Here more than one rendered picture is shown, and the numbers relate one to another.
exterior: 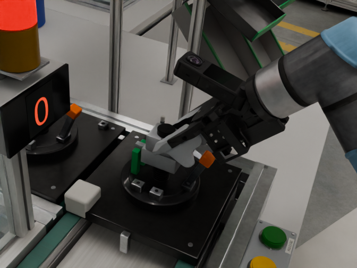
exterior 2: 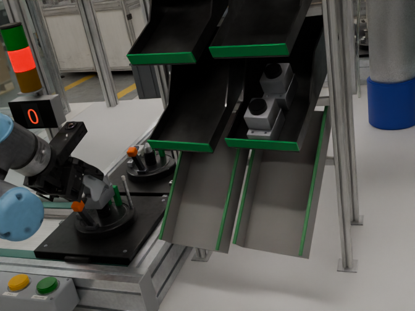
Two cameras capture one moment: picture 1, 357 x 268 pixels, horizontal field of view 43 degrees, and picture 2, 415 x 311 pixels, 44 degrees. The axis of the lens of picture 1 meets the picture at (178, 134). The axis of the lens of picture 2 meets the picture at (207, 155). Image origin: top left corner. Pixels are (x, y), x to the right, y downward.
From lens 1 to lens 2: 135 cm
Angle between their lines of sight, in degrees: 79
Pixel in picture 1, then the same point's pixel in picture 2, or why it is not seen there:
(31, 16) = (16, 67)
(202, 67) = (65, 131)
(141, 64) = (376, 195)
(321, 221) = not seen: outside the picture
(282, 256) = (30, 294)
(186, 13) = not seen: hidden behind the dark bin
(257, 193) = (101, 274)
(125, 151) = (144, 200)
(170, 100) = not seen: hidden behind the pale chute
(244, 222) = (72, 273)
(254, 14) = (196, 132)
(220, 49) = (224, 165)
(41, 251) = (62, 204)
